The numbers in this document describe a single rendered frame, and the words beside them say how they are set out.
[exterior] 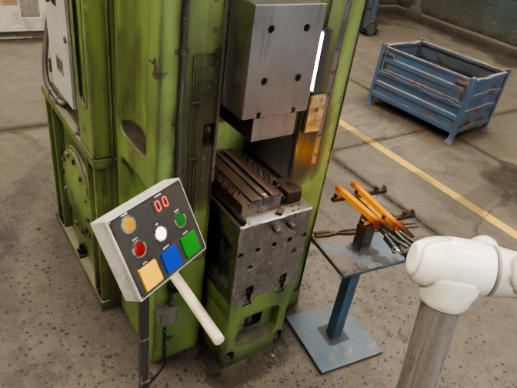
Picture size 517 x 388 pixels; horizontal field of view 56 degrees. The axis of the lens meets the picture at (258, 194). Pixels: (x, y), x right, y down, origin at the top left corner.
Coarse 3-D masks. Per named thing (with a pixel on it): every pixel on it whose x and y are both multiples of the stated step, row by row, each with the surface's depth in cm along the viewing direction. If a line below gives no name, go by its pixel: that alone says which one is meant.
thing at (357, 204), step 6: (336, 186) 227; (342, 186) 227; (342, 192) 223; (348, 192) 222; (348, 198) 220; (354, 198) 219; (354, 204) 216; (360, 204) 214; (360, 210) 213; (366, 210) 210; (366, 216) 209; (372, 216) 206; (372, 222) 206; (378, 222) 203; (384, 222) 201; (390, 228) 198
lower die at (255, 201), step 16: (224, 160) 223; (240, 160) 226; (224, 176) 215; (240, 176) 213; (256, 176) 216; (224, 192) 208; (240, 192) 206; (256, 192) 205; (272, 192) 207; (240, 208) 199; (256, 208) 204; (272, 208) 210
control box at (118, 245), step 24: (144, 192) 163; (168, 192) 164; (120, 216) 147; (144, 216) 155; (168, 216) 163; (192, 216) 172; (120, 240) 147; (144, 240) 154; (168, 240) 162; (120, 264) 148; (144, 264) 153; (120, 288) 154; (144, 288) 152
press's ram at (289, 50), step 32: (256, 0) 158; (288, 0) 164; (256, 32) 158; (288, 32) 165; (320, 32) 173; (224, 64) 176; (256, 64) 165; (288, 64) 172; (224, 96) 181; (256, 96) 172; (288, 96) 180
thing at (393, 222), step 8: (352, 184) 236; (360, 192) 231; (368, 192) 230; (368, 200) 226; (376, 208) 221; (384, 208) 220; (392, 216) 216; (392, 224) 211; (400, 224) 211; (408, 232) 206
